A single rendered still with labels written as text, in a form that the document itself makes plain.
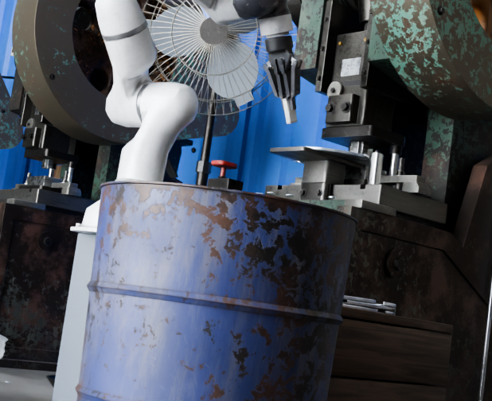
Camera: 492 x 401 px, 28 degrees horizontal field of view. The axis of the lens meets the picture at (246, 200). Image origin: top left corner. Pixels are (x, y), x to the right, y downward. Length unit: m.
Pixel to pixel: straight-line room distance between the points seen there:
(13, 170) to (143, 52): 4.53
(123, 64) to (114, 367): 1.05
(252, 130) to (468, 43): 2.52
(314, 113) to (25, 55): 1.46
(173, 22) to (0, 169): 3.48
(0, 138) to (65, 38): 1.90
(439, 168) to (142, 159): 0.99
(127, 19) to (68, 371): 0.82
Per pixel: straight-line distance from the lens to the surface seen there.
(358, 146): 2.92
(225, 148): 5.09
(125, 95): 2.41
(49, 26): 3.86
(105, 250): 1.52
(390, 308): 2.08
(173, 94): 2.35
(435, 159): 2.99
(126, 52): 2.35
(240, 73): 3.61
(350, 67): 2.94
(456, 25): 2.55
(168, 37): 3.68
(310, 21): 3.05
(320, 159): 2.78
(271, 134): 4.91
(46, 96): 3.88
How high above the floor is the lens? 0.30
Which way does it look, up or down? 7 degrees up
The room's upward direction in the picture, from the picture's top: 8 degrees clockwise
